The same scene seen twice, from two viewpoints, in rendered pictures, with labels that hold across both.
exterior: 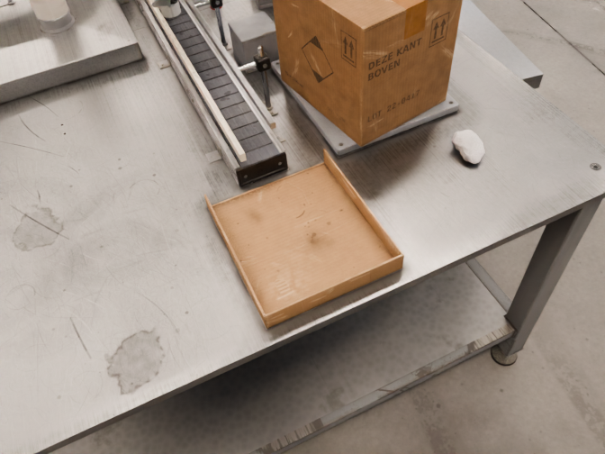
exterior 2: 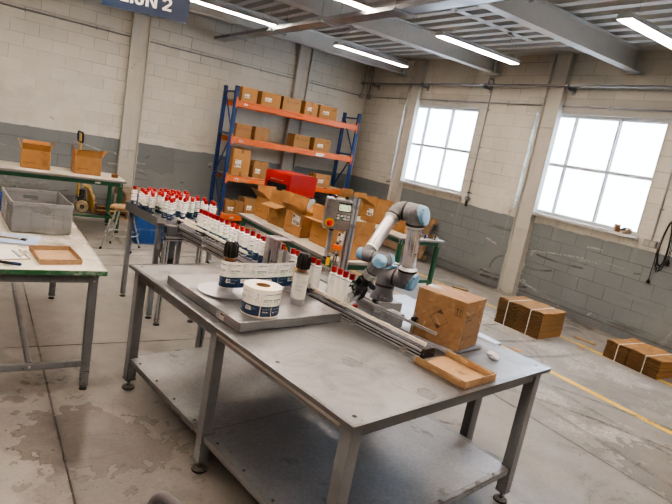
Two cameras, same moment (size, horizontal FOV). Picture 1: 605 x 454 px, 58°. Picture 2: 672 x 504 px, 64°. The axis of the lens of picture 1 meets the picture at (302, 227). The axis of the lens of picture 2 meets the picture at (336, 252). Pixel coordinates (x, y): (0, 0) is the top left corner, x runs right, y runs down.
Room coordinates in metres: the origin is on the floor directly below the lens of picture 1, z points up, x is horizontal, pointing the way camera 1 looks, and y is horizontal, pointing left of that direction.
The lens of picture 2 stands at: (-1.41, 1.60, 1.79)
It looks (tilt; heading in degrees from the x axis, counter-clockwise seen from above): 11 degrees down; 337
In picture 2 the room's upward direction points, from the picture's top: 11 degrees clockwise
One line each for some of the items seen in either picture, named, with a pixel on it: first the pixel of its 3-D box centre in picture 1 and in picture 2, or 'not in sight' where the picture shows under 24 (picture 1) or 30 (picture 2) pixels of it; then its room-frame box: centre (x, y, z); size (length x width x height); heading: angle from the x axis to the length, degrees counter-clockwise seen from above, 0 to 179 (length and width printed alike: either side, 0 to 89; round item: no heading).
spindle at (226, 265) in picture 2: not in sight; (229, 265); (1.51, 0.98, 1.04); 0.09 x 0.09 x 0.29
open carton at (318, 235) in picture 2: not in sight; (331, 227); (3.69, -0.47, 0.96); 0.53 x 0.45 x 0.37; 104
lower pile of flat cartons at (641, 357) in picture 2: not in sight; (643, 357); (2.61, -4.04, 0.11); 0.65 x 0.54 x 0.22; 9
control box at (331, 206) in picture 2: not in sight; (338, 213); (1.69, 0.31, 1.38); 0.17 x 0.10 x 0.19; 76
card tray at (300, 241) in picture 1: (298, 230); (454, 368); (0.63, 0.01, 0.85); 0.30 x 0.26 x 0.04; 20
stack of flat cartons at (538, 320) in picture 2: not in sight; (529, 316); (3.68, -3.31, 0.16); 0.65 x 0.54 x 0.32; 17
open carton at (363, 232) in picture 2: not in sight; (350, 236); (3.28, -0.52, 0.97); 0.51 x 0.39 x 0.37; 107
